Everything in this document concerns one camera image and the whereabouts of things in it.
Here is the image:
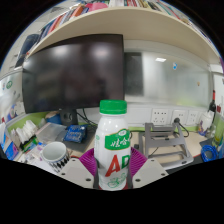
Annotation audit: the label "blue container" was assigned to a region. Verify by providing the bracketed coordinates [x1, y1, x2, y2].
[44, 111, 63, 125]

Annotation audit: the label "black plugged power cable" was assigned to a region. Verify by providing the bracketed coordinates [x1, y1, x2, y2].
[172, 117, 190, 138]

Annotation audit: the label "dark wine bottle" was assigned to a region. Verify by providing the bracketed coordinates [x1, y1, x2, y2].
[208, 89, 218, 113]

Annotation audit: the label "blue coiled cable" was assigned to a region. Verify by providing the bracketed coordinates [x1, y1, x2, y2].
[200, 144, 219, 163]

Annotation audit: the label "white tissue packs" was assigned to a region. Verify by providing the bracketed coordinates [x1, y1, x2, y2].
[15, 119, 38, 144]

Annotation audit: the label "grey metal laptop stand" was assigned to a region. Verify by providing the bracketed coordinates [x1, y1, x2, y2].
[138, 122, 194, 168]

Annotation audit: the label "white wall socket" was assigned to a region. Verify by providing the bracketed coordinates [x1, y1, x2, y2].
[171, 109, 188, 125]
[187, 109, 200, 126]
[150, 108, 170, 125]

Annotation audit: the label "black computer monitor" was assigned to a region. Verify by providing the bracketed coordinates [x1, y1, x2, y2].
[21, 33, 126, 154]

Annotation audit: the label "blue circuit board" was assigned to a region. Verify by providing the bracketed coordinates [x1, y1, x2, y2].
[62, 124, 88, 144]

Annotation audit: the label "black cable tangle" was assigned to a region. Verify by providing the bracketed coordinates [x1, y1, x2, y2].
[75, 108, 99, 128]

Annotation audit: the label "white green-capped drink bottle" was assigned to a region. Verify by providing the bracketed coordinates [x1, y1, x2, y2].
[93, 99, 132, 191]

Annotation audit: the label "black-white diamond pattern mug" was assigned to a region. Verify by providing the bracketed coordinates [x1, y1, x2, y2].
[40, 141, 71, 174]

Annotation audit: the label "translucent plastic case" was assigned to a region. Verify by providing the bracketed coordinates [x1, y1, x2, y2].
[34, 122, 68, 144]

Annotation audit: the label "blue-white tissue box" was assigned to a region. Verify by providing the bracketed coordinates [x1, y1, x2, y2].
[1, 123, 20, 162]

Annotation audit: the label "wall shelf with books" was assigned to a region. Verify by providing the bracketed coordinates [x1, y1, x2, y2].
[13, 0, 223, 69]

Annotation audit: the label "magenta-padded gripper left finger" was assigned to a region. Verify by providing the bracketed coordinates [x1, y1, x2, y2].
[58, 147, 100, 190]

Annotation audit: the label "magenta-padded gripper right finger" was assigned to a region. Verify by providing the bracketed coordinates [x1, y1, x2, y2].
[127, 147, 169, 190]

